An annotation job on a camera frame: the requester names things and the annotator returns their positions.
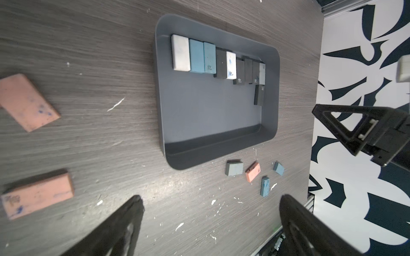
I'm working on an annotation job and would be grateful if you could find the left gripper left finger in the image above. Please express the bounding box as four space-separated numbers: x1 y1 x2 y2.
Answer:
63 195 145 256

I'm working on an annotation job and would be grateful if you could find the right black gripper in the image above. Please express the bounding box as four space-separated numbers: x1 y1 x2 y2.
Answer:
312 104 410 170

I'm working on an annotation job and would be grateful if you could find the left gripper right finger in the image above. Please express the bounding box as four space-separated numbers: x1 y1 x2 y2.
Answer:
279 194 362 256

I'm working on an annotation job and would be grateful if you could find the grey eraser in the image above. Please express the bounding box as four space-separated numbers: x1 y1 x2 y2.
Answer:
225 160 243 177
273 161 285 176

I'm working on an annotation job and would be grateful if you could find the pink eraser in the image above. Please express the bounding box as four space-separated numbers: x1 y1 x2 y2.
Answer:
245 161 261 183
1 169 74 220
1 74 61 132

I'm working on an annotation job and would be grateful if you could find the black eraser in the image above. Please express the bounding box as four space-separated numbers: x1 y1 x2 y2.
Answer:
214 48 227 79
233 59 245 85
252 61 259 84
243 58 253 84
254 85 265 106

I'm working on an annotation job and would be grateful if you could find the blue eraser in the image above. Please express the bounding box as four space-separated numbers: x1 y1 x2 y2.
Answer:
258 63 266 85
189 39 205 74
260 176 270 197

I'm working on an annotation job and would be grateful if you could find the black eraser bottom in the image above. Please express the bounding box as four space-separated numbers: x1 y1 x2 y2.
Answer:
243 58 253 84

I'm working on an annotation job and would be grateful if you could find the dark grey storage box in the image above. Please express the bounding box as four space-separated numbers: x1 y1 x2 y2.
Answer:
153 14 280 170

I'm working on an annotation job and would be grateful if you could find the white eraser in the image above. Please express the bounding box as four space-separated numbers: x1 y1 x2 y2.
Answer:
171 34 191 71
226 51 237 80

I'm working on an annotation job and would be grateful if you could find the teal eraser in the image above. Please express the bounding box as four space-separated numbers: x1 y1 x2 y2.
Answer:
204 42 216 74

